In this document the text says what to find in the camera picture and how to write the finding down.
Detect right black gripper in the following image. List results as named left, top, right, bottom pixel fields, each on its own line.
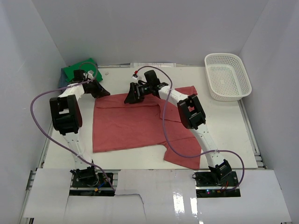
left=124, top=83, right=152, bottom=105

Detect red t-shirt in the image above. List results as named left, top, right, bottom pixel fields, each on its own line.
left=93, top=94, right=201, bottom=169

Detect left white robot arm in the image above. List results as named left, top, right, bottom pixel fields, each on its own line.
left=50, top=69, right=110, bottom=187

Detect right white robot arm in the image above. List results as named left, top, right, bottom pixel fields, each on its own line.
left=124, top=69, right=232, bottom=186

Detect green folded t-shirt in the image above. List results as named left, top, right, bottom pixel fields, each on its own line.
left=61, top=58, right=103, bottom=82

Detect white paper sheets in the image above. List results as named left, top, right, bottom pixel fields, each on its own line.
left=130, top=63, right=176, bottom=68

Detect blue folded t-shirt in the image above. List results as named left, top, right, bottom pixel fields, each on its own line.
left=58, top=67, right=74, bottom=88

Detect white plastic basket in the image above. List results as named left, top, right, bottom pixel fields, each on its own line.
left=204, top=53, right=252, bottom=102

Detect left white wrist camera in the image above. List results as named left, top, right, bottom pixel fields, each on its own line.
left=84, top=70, right=94, bottom=80

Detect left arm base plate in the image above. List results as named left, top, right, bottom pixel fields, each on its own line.
left=69, top=170, right=117, bottom=196

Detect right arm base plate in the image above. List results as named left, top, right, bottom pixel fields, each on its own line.
left=192, top=171, right=241, bottom=198

